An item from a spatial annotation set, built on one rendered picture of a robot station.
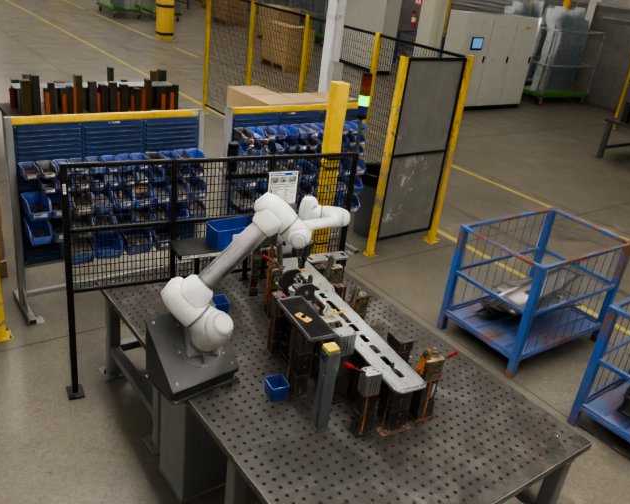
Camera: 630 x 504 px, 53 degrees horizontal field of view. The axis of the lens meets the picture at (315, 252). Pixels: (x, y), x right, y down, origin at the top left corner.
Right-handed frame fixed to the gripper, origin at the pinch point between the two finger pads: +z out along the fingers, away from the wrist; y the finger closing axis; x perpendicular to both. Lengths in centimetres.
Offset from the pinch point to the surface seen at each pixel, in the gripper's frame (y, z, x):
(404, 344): 15, 4, -87
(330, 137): 43, -58, 59
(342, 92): 48, -88, 58
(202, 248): -48, 4, 39
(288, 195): 15, -20, 55
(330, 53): 227, -57, 394
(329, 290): 6.5, 6.6, -24.7
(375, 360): -5, 6, -93
